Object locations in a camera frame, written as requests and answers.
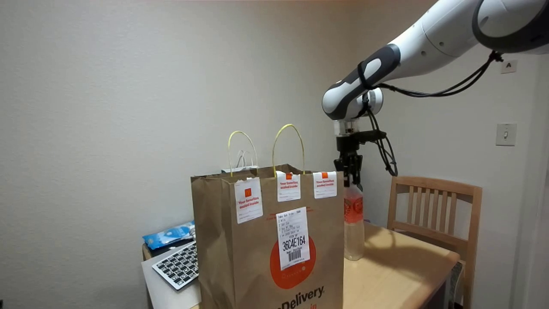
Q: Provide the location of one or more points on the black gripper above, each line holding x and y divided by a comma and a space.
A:
350, 166

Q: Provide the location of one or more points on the clear bottle with red label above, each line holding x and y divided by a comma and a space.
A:
354, 222

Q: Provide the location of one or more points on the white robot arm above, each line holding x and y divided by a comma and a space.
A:
443, 34

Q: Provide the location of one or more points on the brown McDelivery paper bag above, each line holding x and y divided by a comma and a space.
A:
270, 240

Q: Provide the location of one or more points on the wooden chair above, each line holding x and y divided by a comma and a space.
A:
445, 214

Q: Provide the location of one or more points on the blue tissue pack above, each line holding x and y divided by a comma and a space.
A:
168, 238

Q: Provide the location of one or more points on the white laptop with keyboard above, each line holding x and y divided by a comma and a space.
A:
172, 279

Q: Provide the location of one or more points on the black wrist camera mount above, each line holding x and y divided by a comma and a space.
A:
354, 140

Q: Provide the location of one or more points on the white wall light switch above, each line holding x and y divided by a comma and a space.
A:
505, 135

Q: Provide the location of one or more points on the small white wall thermostat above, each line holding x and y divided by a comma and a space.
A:
508, 66

